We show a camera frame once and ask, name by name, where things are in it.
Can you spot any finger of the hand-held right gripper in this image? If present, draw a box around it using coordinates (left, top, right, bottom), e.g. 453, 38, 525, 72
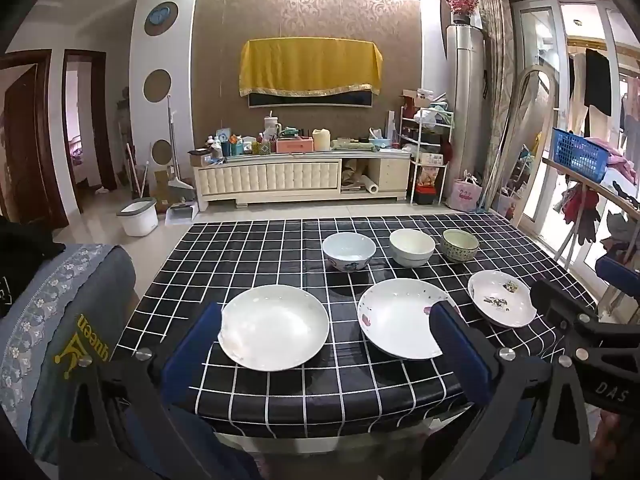
530, 279, 601, 332
595, 257, 640, 306

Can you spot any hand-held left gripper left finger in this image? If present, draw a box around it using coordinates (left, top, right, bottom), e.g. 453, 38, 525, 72
59, 301, 261, 480

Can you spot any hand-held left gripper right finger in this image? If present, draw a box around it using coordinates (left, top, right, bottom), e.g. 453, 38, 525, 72
420, 301, 596, 480

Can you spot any small white patterned plate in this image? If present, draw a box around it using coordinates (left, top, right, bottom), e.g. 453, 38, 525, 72
467, 269, 538, 329

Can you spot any white plate with pink flowers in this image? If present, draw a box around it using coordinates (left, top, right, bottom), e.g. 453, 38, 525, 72
357, 278, 463, 361

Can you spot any large plain white plate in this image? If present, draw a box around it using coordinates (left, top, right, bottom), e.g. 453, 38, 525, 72
218, 284, 331, 372

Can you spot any green patterned bowl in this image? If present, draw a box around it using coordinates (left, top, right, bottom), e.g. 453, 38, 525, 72
441, 228, 480, 263

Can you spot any plain white bowl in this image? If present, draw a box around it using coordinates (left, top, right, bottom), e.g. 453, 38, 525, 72
389, 228, 436, 267

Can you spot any white bowl with blue print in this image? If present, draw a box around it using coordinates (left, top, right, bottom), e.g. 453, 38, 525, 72
321, 232, 377, 273

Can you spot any red and black clothes pile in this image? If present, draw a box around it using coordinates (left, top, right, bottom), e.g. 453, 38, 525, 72
552, 180, 603, 241

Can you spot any black white checkered tablecloth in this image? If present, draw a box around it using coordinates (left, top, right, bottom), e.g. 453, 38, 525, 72
112, 212, 601, 441

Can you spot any blue plastic basket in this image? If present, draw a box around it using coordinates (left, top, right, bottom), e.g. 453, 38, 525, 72
551, 128, 612, 184

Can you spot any pink bag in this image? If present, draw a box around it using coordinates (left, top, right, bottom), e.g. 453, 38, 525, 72
446, 172, 483, 212

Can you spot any white mop bucket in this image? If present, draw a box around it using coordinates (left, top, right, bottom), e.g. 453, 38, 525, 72
116, 198, 158, 237

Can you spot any grey blanket with yellow print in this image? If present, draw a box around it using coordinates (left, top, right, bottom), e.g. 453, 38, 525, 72
0, 242, 138, 466

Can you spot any grey broom and dustpan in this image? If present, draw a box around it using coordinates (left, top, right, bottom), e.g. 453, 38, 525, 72
166, 95, 197, 207

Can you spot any grey arched ironing board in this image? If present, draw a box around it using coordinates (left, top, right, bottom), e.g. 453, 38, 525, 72
500, 65, 557, 221

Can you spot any black hanging garment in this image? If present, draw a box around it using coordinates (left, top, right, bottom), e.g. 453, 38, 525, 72
584, 49, 613, 116

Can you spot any black cloth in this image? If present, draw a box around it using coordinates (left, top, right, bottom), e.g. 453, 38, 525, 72
0, 215, 66, 318

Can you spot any white metal shelf rack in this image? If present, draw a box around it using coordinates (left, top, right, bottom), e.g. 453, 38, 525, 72
399, 105, 456, 206

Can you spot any cream tv cabinet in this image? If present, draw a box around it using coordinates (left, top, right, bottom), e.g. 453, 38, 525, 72
192, 151, 413, 210

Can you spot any white standing air conditioner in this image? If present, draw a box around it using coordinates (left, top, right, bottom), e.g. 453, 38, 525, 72
445, 24, 487, 201

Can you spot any pink box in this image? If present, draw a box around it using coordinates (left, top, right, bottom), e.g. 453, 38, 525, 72
276, 138, 315, 154

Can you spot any dark wooden door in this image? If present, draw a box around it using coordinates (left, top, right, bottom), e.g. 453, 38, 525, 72
0, 50, 68, 231

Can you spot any black television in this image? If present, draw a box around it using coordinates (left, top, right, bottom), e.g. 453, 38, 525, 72
248, 85, 373, 109

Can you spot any yellow cloth cover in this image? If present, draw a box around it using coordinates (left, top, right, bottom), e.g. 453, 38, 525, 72
239, 37, 383, 97

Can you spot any wooden rail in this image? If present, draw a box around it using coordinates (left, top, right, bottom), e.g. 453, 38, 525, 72
542, 157, 640, 211

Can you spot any dark wooden door frame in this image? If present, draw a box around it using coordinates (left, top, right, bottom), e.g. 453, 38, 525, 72
62, 49, 118, 213

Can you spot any blue round wall plate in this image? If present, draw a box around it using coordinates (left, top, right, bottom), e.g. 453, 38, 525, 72
145, 1, 179, 37

